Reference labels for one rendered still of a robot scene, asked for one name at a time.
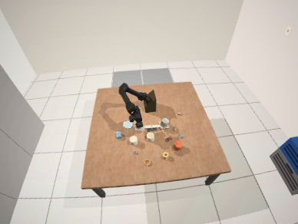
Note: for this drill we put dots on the white round dish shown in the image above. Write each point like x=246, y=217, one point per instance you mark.
x=127, y=124

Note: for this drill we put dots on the orange cylinder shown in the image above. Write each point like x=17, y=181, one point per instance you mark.
x=178, y=145

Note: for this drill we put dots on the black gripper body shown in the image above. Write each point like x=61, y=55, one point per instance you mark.
x=139, y=125

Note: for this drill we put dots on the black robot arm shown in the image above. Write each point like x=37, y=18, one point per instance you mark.
x=136, y=115

